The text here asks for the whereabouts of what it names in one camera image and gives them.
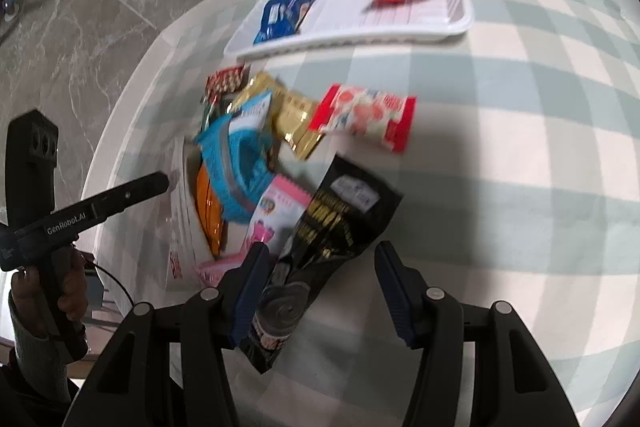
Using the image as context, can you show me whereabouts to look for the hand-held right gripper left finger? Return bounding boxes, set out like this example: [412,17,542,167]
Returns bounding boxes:
[62,242,271,427]

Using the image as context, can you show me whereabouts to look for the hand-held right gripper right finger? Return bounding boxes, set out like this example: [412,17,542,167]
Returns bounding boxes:
[374,240,581,427]

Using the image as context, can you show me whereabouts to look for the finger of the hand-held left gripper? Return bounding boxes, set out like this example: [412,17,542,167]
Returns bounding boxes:
[91,172,171,228]

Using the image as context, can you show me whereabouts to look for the orange snack packet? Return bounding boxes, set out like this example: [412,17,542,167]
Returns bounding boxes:
[195,163,224,258]

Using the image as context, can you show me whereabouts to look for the pink snack packet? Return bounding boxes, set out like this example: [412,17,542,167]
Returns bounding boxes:
[196,174,312,289]

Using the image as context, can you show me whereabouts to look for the black snack packet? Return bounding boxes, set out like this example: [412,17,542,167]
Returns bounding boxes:
[239,154,404,374]

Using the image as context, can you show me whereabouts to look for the teal snack packet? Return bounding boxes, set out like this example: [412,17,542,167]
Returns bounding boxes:
[194,91,280,225]

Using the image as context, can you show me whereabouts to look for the gold snack packet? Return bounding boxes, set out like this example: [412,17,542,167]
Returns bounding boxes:
[229,72,327,161]

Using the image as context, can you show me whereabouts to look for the red and white snack packet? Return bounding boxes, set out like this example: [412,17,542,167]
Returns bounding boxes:
[309,84,417,154]

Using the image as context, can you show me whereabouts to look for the white plastic tray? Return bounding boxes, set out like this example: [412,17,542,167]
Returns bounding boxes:
[223,0,474,60]

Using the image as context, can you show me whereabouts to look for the person's left forearm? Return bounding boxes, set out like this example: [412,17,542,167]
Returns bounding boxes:
[7,292,71,405]

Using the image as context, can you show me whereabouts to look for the person's left hand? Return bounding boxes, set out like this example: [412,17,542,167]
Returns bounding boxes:
[10,249,89,338]

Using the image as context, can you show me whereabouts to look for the white plastic bag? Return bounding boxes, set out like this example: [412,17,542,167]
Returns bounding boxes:
[166,141,228,294]

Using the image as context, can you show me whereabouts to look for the grey box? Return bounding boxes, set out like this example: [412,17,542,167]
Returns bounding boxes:
[84,267,107,309]

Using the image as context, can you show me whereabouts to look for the small red snack packet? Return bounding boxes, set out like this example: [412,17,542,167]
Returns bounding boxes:
[206,64,247,102]

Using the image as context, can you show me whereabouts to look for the checked tablecloth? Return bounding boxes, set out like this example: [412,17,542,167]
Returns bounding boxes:
[82,0,640,427]

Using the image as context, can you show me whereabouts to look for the dark blue snack packet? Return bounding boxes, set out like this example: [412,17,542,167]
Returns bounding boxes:
[252,0,321,46]

